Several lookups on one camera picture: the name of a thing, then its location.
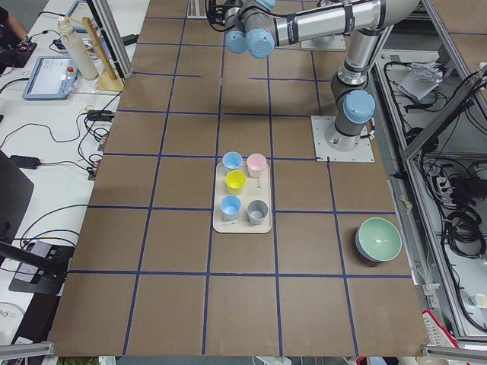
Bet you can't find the cream plastic tray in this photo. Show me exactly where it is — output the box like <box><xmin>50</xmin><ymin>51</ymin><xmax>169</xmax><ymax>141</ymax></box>
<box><xmin>212</xmin><ymin>162</ymin><xmax>272</xmax><ymax>233</ymax></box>

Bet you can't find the yellow cup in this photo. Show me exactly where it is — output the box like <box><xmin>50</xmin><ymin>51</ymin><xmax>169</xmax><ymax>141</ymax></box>
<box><xmin>225</xmin><ymin>170</ymin><xmax>247</xmax><ymax>195</ymax></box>

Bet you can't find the green ceramic bowl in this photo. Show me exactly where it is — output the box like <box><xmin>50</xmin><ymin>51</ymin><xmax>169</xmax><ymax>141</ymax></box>
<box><xmin>355</xmin><ymin>217</ymin><xmax>403</xmax><ymax>262</ymax></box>

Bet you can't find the grey cup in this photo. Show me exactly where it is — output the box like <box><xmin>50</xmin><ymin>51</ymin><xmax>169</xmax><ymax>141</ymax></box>
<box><xmin>247</xmin><ymin>199</ymin><xmax>269</xmax><ymax>225</ymax></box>

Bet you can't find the wooden mug tree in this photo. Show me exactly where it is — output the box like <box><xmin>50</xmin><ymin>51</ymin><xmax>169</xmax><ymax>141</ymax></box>
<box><xmin>68</xmin><ymin>17</ymin><xmax>124</xmax><ymax>92</ymax></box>

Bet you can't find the black power adapter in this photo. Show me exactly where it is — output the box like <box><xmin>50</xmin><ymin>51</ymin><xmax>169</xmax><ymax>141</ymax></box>
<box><xmin>9</xmin><ymin>155</ymin><xmax>41</xmax><ymax>170</ymax></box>

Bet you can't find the blue teach pendant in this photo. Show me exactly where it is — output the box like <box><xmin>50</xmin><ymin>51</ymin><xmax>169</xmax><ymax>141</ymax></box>
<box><xmin>23</xmin><ymin>56</ymin><xmax>78</xmax><ymax>101</ymax></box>

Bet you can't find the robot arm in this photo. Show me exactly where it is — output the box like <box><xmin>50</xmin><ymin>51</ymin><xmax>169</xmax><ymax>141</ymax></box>
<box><xmin>207</xmin><ymin>0</ymin><xmax>418</xmax><ymax>151</ymax></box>

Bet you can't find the white thermos bottle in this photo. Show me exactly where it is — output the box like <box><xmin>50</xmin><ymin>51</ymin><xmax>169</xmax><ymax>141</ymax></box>
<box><xmin>58</xmin><ymin>17</ymin><xmax>99</xmax><ymax>81</ymax></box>

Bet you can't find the white dish rack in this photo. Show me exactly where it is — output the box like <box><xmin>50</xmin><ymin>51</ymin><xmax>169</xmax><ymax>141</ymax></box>
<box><xmin>186</xmin><ymin>0</ymin><xmax>207</xmax><ymax>20</ymax></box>

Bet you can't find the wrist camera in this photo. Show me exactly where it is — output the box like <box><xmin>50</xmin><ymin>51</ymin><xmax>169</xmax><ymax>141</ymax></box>
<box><xmin>205</xmin><ymin>0</ymin><xmax>225</xmax><ymax>32</ymax></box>

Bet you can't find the light blue cup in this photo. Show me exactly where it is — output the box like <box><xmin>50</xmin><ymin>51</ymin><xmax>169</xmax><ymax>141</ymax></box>
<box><xmin>220</xmin><ymin>195</ymin><xmax>241</xmax><ymax>221</ymax></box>
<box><xmin>222</xmin><ymin>151</ymin><xmax>243</xmax><ymax>171</ymax></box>

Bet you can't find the pink cup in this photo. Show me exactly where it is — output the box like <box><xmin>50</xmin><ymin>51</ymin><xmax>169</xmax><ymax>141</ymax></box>
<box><xmin>247</xmin><ymin>153</ymin><xmax>267</xmax><ymax>178</ymax></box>

